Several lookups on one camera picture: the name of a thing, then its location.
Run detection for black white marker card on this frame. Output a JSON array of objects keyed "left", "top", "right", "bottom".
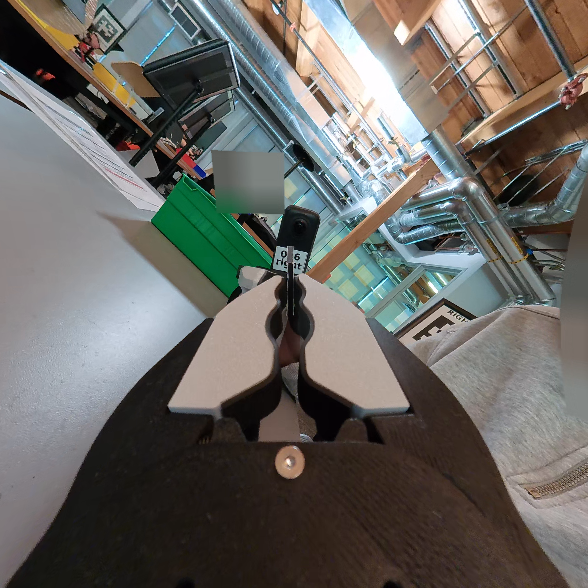
[{"left": 91, "top": 4, "right": 127, "bottom": 49}]

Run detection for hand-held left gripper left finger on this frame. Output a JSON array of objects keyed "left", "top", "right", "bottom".
[{"left": 168, "top": 274, "right": 288, "bottom": 421}]

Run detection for wooden post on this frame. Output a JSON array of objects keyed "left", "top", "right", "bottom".
[{"left": 305, "top": 160, "right": 445, "bottom": 284}]

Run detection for person's right hand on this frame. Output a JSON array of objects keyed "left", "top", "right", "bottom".
[{"left": 280, "top": 327, "right": 302, "bottom": 368}]

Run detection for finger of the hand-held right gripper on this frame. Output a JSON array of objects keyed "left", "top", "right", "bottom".
[{"left": 238, "top": 266, "right": 279, "bottom": 300}]

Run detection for person's grey zip hoodie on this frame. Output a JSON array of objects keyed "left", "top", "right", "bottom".
[{"left": 408, "top": 304, "right": 588, "bottom": 588}]

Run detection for black monitor stand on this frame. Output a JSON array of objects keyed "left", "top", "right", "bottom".
[{"left": 129, "top": 80, "right": 205, "bottom": 169}]

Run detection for long silver air duct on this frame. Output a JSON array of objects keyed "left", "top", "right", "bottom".
[{"left": 189, "top": 0, "right": 370, "bottom": 219}]

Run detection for beige chair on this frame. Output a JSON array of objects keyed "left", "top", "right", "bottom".
[{"left": 110, "top": 61, "right": 162, "bottom": 100}]

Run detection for small black monitor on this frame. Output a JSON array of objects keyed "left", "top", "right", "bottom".
[{"left": 177, "top": 89, "right": 238, "bottom": 139}]

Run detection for green plastic bin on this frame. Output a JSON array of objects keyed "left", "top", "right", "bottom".
[{"left": 151, "top": 173, "right": 275, "bottom": 298}]

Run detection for wooden desk with yellow panel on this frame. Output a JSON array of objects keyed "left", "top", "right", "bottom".
[{"left": 8, "top": 0, "right": 205, "bottom": 181}]

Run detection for framed black white marker board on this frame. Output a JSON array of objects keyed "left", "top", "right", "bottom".
[{"left": 394, "top": 298, "right": 479, "bottom": 343}]

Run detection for silver bent pipes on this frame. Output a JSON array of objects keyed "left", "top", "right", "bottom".
[{"left": 385, "top": 142, "right": 588, "bottom": 305}]

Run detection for red pipe valve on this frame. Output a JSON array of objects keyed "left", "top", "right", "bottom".
[{"left": 557, "top": 73, "right": 588, "bottom": 111}]

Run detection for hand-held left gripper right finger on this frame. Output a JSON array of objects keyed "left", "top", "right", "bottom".
[{"left": 293, "top": 274, "right": 411, "bottom": 420}]

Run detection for large black monitor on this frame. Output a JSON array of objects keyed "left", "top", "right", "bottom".
[{"left": 142, "top": 39, "right": 240, "bottom": 112}]

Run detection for white printed paper sheet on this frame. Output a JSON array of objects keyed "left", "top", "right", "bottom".
[{"left": 0, "top": 59, "right": 167, "bottom": 213}]

